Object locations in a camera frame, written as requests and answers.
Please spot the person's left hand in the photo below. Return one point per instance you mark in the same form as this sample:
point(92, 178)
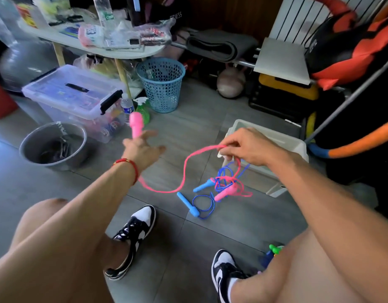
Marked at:
point(140, 151)

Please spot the person's right hand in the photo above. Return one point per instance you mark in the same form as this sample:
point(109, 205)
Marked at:
point(254, 148)

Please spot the white plastic bin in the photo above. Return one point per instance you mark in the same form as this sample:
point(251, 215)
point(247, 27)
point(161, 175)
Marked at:
point(241, 132)

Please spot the person's right forearm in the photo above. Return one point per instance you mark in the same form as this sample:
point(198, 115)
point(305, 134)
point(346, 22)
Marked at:
point(339, 217)

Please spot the person's left forearm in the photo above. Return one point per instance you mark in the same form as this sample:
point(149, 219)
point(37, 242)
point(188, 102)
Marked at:
point(61, 249)

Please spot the person's left leg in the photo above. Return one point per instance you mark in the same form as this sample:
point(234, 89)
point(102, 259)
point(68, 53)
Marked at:
point(36, 224)

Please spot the person's leg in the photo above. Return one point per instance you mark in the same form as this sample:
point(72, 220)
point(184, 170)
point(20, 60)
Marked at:
point(295, 274)
point(36, 224)

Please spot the person's right leg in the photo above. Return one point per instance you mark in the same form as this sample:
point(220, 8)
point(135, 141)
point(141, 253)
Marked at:
point(295, 274)

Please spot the green spray bottle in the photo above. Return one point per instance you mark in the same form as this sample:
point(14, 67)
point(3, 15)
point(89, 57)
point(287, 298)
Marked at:
point(143, 110)

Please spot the small plastic water bottle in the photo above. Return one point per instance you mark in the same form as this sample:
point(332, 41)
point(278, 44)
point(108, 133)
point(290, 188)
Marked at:
point(127, 107)

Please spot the blue mesh plastic basket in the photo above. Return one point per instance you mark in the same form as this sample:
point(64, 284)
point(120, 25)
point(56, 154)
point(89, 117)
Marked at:
point(160, 85)

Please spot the brown ball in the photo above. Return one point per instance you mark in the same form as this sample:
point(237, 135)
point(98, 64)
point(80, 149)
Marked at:
point(231, 82)

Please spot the yellow black case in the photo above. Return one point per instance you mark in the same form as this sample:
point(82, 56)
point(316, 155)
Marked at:
point(287, 86)

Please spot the black white left shoe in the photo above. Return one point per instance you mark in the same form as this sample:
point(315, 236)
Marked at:
point(134, 230)

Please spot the black white shoe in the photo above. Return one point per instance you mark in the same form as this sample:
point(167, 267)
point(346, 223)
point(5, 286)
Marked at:
point(225, 271)
point(134, 230)

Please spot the grey flat board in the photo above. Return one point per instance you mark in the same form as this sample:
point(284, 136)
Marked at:
point(282, 60)

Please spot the clear bin with black latches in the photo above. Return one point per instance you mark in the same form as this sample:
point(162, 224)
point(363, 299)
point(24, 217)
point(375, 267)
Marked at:
point(61, 88)

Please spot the multicoloured hula hoop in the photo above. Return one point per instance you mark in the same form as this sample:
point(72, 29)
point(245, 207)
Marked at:
point(358, 145)

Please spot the grey folded mat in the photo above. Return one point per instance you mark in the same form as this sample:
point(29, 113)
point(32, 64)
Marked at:
point(222, 44)

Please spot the white metal pole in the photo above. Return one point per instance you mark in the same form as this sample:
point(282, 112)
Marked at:
point(351, 96)

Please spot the grey metal basin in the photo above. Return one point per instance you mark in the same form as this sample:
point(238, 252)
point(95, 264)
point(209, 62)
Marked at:
point(30, 145)

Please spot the clear plastic bag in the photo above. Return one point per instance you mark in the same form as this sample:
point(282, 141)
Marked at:
point(153, 33)

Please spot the black maroon exercise machine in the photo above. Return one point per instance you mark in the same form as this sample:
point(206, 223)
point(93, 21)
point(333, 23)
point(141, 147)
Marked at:
point(370, 173)

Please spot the black white right shoe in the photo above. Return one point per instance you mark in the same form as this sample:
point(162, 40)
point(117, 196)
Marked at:
point(225, 271)

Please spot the pink white packet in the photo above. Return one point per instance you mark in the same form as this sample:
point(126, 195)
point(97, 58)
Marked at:
point(90, 34)

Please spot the black red inflatable toy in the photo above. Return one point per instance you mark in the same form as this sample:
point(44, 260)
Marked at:
point(351, 53)

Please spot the white radiator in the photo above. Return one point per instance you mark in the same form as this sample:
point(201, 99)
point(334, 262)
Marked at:
point(301, 19)

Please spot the white round table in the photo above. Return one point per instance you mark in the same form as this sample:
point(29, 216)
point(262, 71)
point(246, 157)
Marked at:
point(61, 34)

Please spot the grey exercise ball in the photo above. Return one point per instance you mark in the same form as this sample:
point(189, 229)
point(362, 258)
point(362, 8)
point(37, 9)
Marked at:
point(27, 63)

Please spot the large plastic water bottle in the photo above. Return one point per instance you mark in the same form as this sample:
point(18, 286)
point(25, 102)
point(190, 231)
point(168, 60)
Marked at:
point(104, 9)

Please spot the red bag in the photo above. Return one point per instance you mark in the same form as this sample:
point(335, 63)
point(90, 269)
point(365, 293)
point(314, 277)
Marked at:
point(1, 97)

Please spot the white green pack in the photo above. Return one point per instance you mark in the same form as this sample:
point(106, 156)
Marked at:
point(52, 6)

